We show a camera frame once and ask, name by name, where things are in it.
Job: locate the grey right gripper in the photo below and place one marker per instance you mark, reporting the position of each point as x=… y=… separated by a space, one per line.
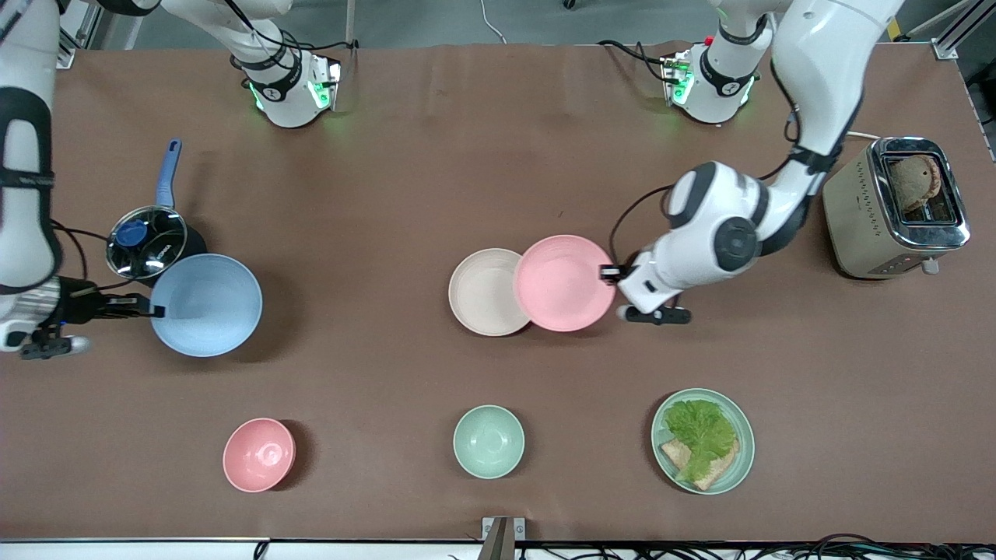
x=84 y=308

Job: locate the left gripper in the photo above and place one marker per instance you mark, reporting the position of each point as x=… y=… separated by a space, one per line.
x=609 y=273

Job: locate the wide pink bowl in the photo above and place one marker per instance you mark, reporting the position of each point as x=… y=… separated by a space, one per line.
x=564 y=284

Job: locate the wide blue bowl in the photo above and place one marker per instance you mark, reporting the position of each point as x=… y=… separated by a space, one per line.
x=206 y=307

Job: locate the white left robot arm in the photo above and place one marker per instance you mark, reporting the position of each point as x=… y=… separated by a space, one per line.
x=817 y=62

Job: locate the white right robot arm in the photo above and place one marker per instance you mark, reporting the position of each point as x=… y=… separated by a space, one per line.
x=27 y=194

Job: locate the glass lid with blue knob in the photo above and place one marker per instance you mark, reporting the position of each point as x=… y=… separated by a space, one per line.
x=163 y=241

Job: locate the wide beige bowl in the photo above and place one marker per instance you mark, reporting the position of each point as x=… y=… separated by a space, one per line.
x=482 y=292

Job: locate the green lettuce leaf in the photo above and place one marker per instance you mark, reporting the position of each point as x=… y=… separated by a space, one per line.
x=700 y=432

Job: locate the small pink bowl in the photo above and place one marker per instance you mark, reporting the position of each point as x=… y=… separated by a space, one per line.
x=258 y=455

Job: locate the small green bowl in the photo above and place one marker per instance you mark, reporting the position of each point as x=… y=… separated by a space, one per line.
x=489 y=442

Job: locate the green plate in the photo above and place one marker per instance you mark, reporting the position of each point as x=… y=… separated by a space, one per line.
x=743 y=439

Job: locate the toast bread slice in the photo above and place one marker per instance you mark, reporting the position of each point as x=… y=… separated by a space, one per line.
x=720 y=470

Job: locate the beige chrome toaster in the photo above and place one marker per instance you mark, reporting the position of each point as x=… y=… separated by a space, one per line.
x=856 y=210

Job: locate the brown bread slice in toaster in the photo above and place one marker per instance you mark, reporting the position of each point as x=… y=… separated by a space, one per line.
x=914 y=183

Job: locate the aluminium frame profile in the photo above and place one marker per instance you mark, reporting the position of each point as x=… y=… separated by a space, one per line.
x=953 y=31
x=78 y=31

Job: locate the metal table bracket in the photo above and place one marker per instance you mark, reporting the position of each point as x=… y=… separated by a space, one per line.
x=502 y=537

